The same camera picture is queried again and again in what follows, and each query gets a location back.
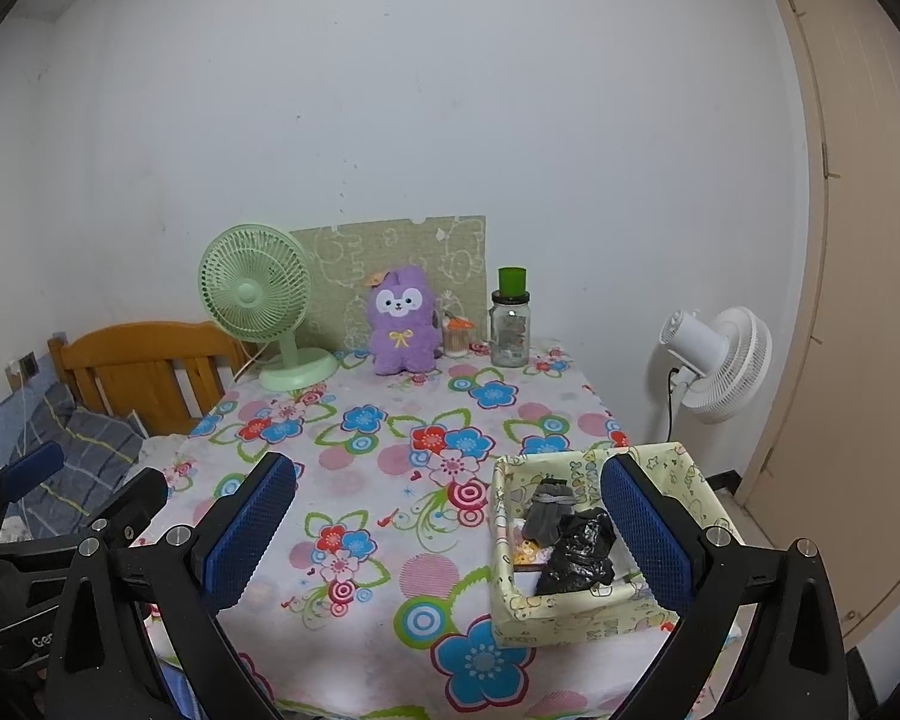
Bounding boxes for green desk fan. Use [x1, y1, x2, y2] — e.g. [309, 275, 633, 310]
[198, 223, 340, 392]

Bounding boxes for green patterned board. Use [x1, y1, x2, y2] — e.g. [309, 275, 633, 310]
[289, 214, 487, 352]

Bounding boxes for beige door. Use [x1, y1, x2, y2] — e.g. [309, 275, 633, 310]
[735, 0, 900, 650]

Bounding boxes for purple plush toy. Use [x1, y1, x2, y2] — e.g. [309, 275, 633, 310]
[366, 265, 445, 377]

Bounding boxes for dark grey socks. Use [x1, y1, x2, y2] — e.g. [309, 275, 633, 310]
[523, 476, 577, 545]

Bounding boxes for grey plaid bedding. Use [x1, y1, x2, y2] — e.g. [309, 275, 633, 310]
[0, 382, 147, 541]

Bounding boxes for glass jar with green lid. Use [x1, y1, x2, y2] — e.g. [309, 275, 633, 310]
[490, 266, 532, 368]

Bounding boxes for small jar with orange lid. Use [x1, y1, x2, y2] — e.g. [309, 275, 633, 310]
[442, 313, 475, 358]

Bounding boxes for white standing fan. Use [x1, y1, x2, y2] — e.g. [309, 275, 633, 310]
[660, 306, 773, 425]

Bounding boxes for black plastic bag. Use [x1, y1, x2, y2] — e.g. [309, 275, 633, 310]
[534, 508, 617, 596]

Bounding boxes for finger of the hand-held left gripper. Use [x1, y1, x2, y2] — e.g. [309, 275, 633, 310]
[0, 467, 170, 563]
[0, 441, 66, 537]

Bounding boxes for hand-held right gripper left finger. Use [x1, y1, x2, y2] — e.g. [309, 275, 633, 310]
[45, 452, 301, 720]

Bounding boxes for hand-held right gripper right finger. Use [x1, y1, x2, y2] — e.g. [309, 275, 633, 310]
[598, 453, 850, 720]

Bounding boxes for yellow cartoon fabric storage box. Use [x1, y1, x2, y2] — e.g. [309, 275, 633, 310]
[490, 441, 747, 650]

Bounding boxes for floral tablecloth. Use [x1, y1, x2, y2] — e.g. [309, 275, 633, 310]
[131, 345, 743, 720]

